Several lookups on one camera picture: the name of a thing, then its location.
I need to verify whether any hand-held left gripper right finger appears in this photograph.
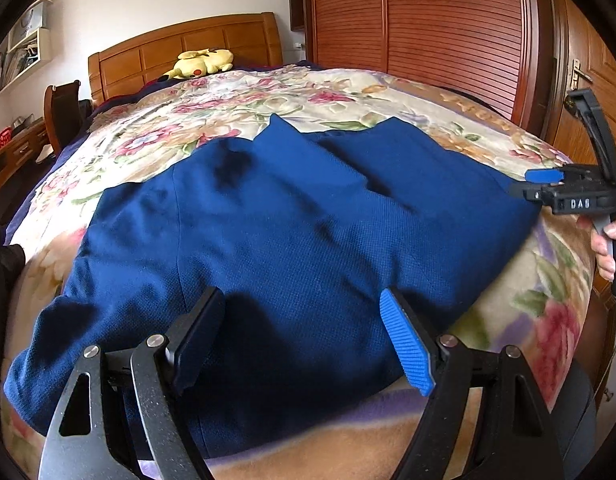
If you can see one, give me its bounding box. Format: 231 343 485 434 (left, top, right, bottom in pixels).
379 286 553 480

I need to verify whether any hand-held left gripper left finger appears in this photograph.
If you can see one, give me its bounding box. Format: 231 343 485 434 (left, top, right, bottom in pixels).
38 286 227 480

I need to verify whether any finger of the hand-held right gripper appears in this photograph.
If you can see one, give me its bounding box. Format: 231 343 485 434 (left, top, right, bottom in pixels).
525 168 568 185
508 183 545 205

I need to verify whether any blue suit jacket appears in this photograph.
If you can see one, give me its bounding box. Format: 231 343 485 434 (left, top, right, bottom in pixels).
3 113 543 461

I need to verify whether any person's right hand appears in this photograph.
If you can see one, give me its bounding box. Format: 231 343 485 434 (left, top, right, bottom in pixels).
576 214 616 282

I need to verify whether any wooden door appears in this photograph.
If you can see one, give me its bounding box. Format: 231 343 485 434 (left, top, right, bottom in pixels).
546 0 616 173

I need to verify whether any wooden slatted wardrobe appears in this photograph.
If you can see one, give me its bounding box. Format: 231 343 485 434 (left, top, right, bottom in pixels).
288 0 556 147

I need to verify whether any person's dark clothing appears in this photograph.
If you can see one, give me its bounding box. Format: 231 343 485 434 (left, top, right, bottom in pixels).
550 357 601 480

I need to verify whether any black cloth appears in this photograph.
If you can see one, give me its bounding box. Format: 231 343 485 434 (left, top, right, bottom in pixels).
0 222 27 376

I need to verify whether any floral blanket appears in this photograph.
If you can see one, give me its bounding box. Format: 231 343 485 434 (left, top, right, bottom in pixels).
0 62 604 480

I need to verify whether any wooden desk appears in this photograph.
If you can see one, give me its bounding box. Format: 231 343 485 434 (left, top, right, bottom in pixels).
0 116 55 198

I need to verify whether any wooden chair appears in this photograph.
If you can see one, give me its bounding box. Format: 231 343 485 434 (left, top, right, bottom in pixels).
42 80 90 156

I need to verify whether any yellow plush toy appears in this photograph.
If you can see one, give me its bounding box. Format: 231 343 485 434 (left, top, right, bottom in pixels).
157 47 235 83

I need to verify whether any wooden bed headboard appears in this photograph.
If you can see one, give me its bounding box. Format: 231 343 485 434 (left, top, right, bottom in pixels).
88 11 285 104

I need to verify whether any metal door handle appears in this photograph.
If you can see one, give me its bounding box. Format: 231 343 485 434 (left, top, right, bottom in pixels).
570 58 594 92

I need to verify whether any white wall shelf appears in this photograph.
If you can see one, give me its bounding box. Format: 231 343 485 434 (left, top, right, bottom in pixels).
0 0 55 99

